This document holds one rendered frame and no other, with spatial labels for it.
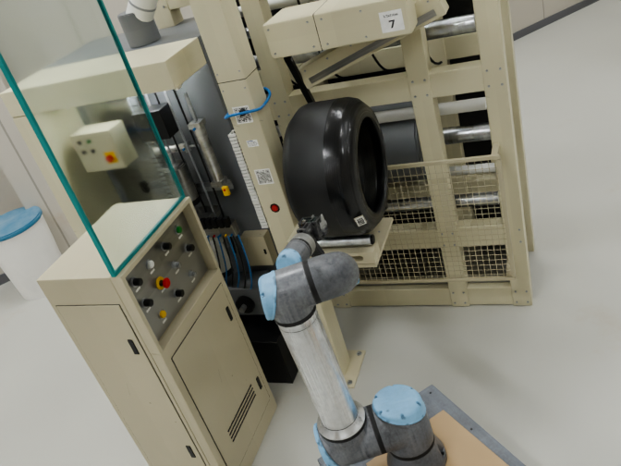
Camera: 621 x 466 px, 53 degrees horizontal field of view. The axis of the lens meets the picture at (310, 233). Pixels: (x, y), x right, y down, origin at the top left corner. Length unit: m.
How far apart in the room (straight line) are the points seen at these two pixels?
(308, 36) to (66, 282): 1.35
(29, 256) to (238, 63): 3.05
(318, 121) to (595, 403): 1.72
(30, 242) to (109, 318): 2.72
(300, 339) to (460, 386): 1.67
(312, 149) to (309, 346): 0.99
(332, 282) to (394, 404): 0.54
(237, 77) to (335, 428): 1.40
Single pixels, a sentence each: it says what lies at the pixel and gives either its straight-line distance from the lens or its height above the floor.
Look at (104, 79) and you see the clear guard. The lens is 2.41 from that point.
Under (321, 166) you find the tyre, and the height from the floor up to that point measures 1.32.
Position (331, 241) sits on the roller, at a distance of 2.72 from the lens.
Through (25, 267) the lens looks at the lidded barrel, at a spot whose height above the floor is 0.30.
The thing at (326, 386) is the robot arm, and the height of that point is 1.10.
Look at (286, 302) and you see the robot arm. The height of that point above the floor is 1.42.
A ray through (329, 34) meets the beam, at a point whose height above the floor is 1.69.
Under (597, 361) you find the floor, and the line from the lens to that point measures 3.30.
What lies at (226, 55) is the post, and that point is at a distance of 2.56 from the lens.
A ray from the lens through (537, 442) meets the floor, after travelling 2.98.
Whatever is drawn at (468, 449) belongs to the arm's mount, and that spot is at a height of 0.64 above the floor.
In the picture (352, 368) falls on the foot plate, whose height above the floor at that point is 0.01.
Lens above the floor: 2.32
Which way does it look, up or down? 30 degrees down
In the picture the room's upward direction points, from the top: 18 degrees counter-clockwise
